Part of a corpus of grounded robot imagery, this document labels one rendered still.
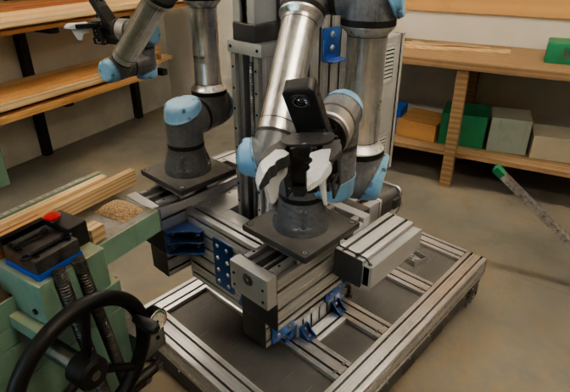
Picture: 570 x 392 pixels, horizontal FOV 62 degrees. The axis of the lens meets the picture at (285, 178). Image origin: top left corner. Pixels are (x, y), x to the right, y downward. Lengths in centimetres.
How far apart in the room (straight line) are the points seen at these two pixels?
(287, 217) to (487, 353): 125
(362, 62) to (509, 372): 148
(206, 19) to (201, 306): 107
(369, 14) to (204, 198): 86
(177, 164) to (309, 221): 52
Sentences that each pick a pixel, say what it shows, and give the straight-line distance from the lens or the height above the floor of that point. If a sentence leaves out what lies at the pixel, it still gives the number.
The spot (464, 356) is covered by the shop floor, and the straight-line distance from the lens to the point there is 215.
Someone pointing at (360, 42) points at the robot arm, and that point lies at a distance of 103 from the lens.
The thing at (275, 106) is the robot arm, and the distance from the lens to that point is 90.
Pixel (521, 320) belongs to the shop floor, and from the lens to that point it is 241.
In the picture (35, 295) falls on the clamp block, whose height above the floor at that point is 94.
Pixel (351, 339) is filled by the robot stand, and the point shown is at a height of 21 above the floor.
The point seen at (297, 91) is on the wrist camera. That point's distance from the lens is 63.
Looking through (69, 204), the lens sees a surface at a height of 93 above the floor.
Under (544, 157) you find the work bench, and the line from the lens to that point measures 343.
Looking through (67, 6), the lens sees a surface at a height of 111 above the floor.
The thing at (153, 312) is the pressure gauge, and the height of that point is 69.
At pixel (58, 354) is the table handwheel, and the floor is 82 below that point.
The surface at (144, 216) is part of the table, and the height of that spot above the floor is 90.
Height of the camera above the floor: 148
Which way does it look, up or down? 26 degrees down
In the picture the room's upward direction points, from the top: straight up
